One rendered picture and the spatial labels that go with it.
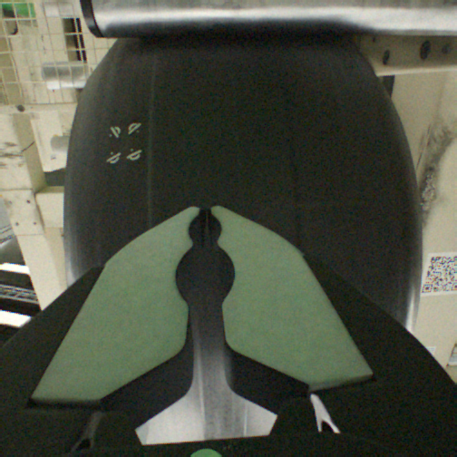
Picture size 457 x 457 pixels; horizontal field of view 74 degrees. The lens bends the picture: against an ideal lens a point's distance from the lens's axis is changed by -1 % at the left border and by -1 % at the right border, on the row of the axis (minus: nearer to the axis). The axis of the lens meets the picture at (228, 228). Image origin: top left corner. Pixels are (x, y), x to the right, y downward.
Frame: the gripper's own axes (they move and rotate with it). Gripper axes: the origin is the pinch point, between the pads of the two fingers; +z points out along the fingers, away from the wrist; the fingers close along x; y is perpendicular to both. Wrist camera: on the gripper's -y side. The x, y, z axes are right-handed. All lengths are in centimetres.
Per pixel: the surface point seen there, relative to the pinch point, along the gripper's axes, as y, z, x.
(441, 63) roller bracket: -3.8, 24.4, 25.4
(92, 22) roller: -7.5, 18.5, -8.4
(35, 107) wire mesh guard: 6, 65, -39
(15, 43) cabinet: -12, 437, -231
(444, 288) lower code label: 26.5, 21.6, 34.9
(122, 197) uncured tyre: 3.0, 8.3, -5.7
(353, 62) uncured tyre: -4.3, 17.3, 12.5
